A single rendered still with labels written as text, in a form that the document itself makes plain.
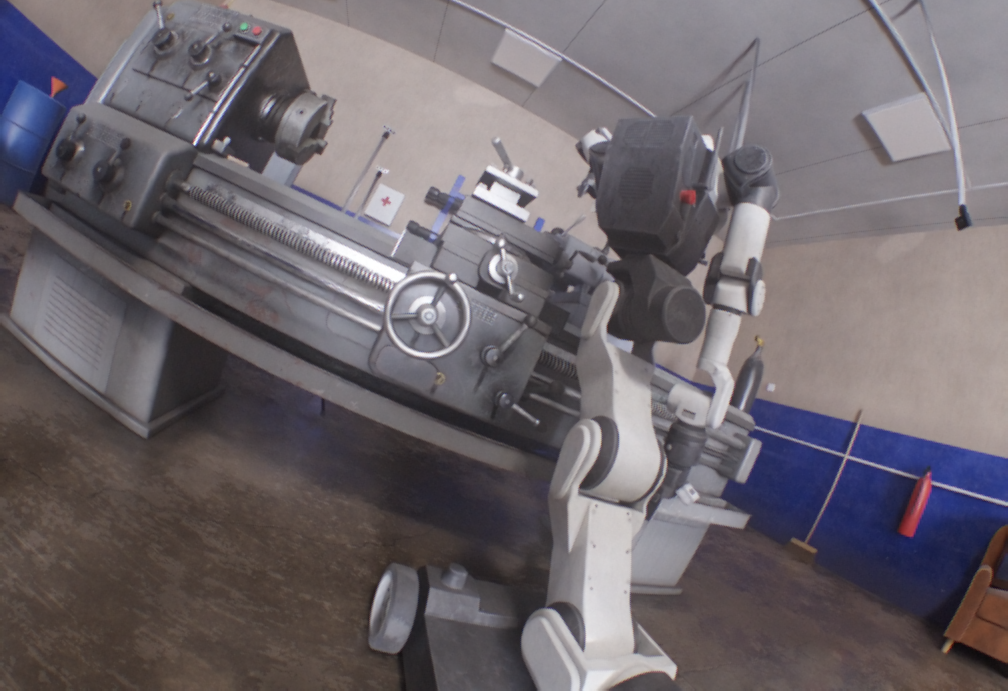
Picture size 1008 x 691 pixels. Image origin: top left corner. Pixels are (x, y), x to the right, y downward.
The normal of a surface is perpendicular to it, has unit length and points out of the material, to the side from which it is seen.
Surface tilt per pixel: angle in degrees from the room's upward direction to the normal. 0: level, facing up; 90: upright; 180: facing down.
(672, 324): 89
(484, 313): 90
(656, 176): 105
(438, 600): 45
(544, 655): 90
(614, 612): 35
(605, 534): 49
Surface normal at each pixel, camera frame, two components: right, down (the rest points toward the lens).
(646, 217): -0.71, -0.11
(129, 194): 0.26, 0.03
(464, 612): 0.47, -0.62
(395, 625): 0.37, -0.34
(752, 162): -0.63, -0.36
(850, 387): -0.87, -0.42
